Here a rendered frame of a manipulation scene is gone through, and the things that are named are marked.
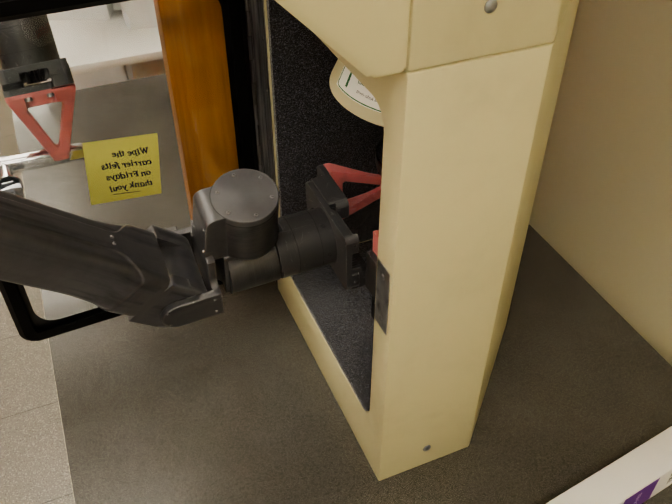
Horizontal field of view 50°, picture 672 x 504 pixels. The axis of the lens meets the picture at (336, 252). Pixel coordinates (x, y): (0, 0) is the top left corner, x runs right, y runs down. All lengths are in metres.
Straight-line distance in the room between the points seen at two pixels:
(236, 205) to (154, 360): 0.37
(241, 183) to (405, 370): 0.22
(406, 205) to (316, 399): 0.39
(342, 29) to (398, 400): 0.38
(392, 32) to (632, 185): 0.59
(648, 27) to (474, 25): 0.47
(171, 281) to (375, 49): 0.28
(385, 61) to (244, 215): 0.20
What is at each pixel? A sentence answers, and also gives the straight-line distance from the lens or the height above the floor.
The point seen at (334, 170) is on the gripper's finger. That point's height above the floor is 1.21.
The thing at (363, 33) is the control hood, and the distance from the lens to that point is 0.44.
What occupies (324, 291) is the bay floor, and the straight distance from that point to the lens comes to 0.87.
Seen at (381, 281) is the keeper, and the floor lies 1.22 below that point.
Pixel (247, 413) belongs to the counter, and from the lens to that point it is 0.85.
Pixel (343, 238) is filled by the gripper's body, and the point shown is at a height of 1.21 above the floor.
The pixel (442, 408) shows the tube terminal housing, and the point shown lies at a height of 1.03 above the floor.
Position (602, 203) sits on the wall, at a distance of 1.03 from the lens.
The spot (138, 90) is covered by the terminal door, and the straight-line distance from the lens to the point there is 0.75.
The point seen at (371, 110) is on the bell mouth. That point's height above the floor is 1.33.
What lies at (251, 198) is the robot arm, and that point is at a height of 1.26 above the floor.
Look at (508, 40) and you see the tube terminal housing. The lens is 0.50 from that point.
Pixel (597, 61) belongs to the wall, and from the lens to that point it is 0.99.
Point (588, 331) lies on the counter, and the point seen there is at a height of 0.94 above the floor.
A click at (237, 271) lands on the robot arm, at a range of 0.65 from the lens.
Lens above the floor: 1.62
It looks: 41 degrees down
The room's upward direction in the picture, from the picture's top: straight up
